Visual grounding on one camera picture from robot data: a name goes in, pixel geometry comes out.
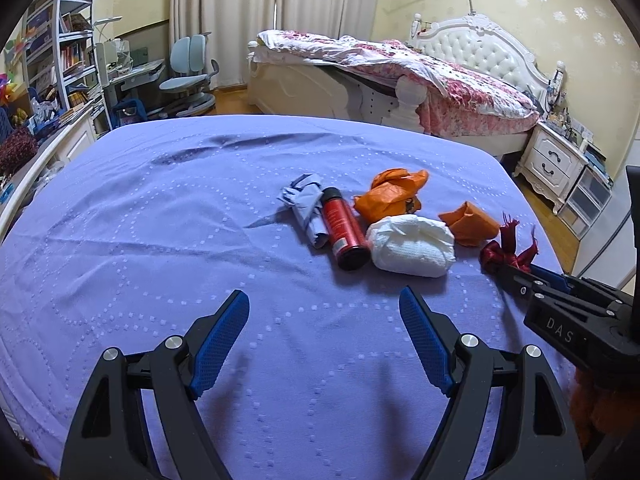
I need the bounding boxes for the dark red ribbon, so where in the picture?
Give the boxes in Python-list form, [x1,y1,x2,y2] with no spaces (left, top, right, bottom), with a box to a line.
[479,212,541,276]

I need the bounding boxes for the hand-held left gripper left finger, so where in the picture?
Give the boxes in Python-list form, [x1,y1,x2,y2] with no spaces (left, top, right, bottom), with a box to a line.
[59,289,251,480]

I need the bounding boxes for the grey-blue crumpled cloth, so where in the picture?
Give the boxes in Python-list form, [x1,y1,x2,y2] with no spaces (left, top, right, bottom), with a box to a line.
[277,173,331,251]

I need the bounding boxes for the purple tablecloth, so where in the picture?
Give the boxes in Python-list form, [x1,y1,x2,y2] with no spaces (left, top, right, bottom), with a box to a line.
[0,114,571,480]

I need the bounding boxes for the white bookshelf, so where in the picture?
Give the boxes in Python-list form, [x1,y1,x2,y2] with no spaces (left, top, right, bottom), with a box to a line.
[20,0,106,131]

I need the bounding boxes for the clear plastic drawer unit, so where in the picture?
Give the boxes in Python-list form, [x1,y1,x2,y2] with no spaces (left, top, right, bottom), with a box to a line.
[562,165,613,238]

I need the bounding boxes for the cream sliding wardrobe door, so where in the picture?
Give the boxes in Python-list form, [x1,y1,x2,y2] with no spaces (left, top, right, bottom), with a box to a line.
[575,125,640,291]

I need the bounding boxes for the orange paper piece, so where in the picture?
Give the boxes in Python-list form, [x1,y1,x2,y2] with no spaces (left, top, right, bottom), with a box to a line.
[439,201,501,248]

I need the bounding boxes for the dark red fuzzy ornament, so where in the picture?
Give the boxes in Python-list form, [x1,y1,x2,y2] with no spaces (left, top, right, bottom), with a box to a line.
[0,127,41,176]

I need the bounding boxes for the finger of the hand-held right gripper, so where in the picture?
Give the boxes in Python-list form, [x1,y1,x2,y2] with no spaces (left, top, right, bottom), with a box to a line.
[529,264,577,295]
[491,261,537,307]

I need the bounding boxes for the orange plastic bag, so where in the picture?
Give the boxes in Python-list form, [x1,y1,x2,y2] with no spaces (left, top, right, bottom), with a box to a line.
[354,167,431,223]

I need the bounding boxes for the white bed with tufted headboard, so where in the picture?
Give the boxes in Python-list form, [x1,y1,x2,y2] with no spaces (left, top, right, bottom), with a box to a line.
[246,14,556,161]

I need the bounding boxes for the red spray can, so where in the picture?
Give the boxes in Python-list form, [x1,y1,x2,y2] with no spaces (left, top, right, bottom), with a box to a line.
[320,186,372,271]

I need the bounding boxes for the nightstand clutter pile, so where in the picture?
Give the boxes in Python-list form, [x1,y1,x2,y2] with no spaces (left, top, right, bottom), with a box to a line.
[542,60,593,148]

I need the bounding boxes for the blue bag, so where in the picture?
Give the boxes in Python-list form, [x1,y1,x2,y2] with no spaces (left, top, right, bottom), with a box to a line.
[111,100,148,128]

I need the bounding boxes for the red floral bed sheet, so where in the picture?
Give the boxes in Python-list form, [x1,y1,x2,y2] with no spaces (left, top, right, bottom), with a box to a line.
[415,75,541,138]

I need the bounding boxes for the white nightstand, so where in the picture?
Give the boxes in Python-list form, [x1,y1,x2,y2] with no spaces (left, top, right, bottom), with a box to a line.
[512,122,588,206]

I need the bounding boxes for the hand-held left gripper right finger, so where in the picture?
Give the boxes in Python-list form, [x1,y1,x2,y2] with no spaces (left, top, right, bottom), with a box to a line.
[398,285,588,480]

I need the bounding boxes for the pale blue desk chair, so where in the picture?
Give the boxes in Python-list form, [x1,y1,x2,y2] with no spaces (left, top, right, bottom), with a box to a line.
[159,32,221,118]

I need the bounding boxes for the stack of books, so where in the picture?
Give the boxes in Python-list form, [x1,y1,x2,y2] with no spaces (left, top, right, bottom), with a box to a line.
[582,140,608,181]

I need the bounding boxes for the white diaper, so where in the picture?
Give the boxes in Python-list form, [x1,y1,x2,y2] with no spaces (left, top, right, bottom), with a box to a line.
[366,214,457,278]

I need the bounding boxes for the white low cabinet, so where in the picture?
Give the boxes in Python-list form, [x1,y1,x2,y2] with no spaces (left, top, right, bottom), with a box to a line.
[0,110,101,241]

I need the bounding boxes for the grey study desk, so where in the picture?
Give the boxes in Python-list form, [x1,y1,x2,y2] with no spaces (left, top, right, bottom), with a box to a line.
[95,40,166,131]

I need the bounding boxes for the floral quilt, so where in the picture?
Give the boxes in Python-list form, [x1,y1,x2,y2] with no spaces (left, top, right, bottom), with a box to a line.
[256,29,541,121]

